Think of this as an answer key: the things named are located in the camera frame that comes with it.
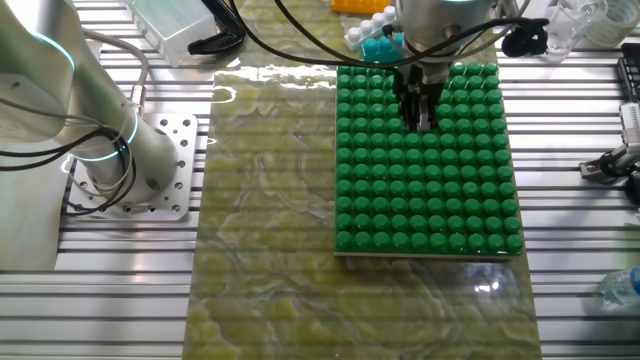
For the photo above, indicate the green studded baseplate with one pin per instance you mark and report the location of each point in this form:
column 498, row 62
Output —
column 425, row 210

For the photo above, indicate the metal camera bracket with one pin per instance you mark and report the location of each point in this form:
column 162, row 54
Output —
column 600, row 167

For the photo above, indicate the green marble pattern mat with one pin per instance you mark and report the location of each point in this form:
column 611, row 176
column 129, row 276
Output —
column 265, row 200

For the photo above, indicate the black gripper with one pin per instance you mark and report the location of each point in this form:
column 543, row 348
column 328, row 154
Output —
column 415, row 80

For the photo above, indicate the clear tape roll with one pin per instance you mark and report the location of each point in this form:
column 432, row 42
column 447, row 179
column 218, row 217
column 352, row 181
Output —
column 622, row 35

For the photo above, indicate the black keyboard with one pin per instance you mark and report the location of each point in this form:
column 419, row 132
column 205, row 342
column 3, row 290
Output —
column 631, row 75

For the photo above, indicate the translucent plastic box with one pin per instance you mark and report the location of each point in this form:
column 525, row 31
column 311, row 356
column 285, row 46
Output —
column 175, row 30

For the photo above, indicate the teal four-stud block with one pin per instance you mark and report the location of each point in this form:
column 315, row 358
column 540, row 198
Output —
column 377, row 50

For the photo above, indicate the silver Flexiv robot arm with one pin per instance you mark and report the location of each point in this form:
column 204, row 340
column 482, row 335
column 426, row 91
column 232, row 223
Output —
column 30, row 60

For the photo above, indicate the clear water bottle blue cap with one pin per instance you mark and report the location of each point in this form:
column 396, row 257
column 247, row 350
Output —
column 622, row 287

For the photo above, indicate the white four-stud block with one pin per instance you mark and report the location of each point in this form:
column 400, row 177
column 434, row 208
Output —
column 365, row 32

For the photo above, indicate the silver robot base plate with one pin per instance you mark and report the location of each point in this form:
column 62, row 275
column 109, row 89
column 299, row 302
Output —
column 185, row 130

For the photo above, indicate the yellow-orange four-stud block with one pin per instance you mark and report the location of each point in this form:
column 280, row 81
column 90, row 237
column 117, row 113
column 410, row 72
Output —
column 357, row 6

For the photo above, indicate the black C-clamp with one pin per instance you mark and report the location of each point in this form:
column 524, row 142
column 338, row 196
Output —
column 230, row 35

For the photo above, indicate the clear plastic cup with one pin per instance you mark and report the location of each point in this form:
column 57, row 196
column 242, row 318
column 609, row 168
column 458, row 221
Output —
column 570, row 25

